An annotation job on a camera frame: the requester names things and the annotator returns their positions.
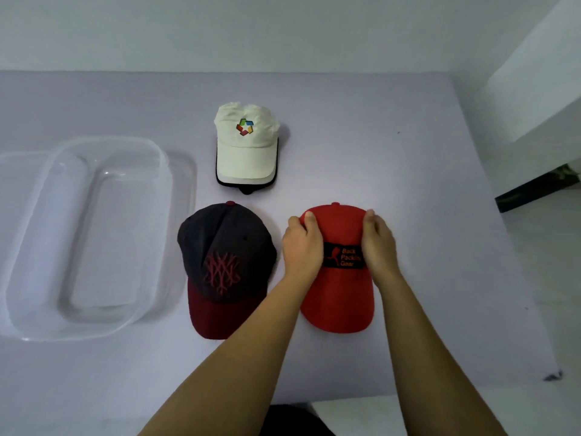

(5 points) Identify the person's right forearm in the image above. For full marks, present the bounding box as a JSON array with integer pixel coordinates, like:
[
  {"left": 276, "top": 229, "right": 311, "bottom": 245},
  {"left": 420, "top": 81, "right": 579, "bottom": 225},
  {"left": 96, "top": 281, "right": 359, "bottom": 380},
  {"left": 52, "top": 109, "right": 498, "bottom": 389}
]
[{"left": 373, "top": 271, "right": 507, "bottom": 436}]

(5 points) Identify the clear plastic container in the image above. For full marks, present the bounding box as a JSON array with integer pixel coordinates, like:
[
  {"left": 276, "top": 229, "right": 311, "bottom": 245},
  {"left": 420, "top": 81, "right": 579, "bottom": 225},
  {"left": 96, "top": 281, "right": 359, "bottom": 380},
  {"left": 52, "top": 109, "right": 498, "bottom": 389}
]
[{"left": 0, "top": 135, "right": 199, "bottom": 343}]

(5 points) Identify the person's left forearm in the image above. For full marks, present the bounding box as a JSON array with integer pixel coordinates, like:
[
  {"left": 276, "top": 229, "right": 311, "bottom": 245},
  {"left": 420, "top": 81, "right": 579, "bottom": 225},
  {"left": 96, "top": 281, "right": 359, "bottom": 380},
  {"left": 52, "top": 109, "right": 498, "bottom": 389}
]
[{"left": 138, "top": 273, "right": 321, "bottom": 436}]

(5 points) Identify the dark grey cap maroon brim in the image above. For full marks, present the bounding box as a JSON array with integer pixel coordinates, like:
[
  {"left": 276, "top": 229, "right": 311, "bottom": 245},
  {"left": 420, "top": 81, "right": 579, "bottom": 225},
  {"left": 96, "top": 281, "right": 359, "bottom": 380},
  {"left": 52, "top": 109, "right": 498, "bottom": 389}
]
[{"left": 176, "top": 201, "right": 278, "bottom": 340}]

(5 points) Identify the person's right hand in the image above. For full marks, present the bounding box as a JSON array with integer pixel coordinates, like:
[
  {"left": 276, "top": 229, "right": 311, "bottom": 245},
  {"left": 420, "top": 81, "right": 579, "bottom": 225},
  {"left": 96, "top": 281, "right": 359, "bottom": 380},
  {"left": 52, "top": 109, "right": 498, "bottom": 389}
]
[{"left": 360, "top": 209, "right": 403, "bottom": 287}]

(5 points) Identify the red cap with black patch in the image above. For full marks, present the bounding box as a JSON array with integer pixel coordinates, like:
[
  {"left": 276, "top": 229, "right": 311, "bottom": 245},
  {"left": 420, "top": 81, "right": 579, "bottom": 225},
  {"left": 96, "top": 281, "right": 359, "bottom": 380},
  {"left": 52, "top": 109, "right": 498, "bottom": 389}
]
[{"left": 298, "top": 202, "right": 376, "bottom": 335}]

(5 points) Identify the person's left hand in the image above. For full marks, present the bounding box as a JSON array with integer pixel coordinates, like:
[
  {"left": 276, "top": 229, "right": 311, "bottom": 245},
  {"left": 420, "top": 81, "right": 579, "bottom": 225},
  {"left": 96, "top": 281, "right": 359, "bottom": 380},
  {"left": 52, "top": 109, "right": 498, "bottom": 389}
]
[{"left": 282, "top": 211, "right": 325, "bottom": 287}]

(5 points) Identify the dark patterned strip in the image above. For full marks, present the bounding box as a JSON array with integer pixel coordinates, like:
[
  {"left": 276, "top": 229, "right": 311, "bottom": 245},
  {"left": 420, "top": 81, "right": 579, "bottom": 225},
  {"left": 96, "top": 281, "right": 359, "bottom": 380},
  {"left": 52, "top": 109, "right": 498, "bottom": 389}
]
[{"left": 494, "top": 163, "right": 581, "bottom": 214}]

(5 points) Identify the person's black clothing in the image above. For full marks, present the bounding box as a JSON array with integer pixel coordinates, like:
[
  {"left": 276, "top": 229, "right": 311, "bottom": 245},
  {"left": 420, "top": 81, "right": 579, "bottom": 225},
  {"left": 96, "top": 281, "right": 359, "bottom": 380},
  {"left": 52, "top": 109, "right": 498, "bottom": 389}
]
[{"left": 258, "top": 404, "right": 337, "bottom": 436}]

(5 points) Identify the white cap with colourful logo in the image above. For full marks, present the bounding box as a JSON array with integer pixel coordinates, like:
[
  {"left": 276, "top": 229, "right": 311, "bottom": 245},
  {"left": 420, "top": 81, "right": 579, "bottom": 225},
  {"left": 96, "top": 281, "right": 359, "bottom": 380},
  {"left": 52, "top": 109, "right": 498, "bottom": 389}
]
[{"left": 214, "top": 102, "right": 281, "bottom": 186}]

